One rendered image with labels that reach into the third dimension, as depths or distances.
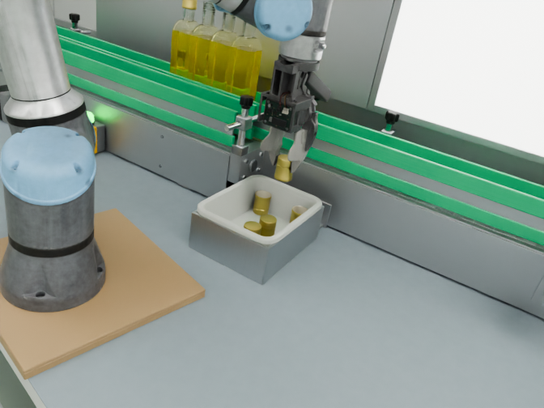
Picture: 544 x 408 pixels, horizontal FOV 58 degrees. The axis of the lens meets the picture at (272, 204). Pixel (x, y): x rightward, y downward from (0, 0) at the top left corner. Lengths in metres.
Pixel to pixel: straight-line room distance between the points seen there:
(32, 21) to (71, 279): 0.36
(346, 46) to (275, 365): 0.74
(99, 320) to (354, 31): 0.80
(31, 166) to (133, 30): 0.98
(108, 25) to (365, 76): 0.87
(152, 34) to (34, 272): 0.96
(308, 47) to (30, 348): 0.60
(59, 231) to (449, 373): 0.61
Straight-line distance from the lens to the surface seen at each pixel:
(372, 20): 1.15
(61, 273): 0.76
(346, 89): 1.19
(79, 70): 1.36
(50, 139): 0.74
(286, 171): 0.93
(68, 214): 0.71
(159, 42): 1.54
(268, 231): 0.95
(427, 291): 0.99
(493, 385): 0.86
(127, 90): 1.24
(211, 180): 1.10
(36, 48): 0.78
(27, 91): 0.80
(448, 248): 1.02
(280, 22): 0.65
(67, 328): 0.76
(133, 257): 0.88
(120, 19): 1.64
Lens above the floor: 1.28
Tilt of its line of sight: 28 degrees down
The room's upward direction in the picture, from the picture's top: 10 degrees clockwise
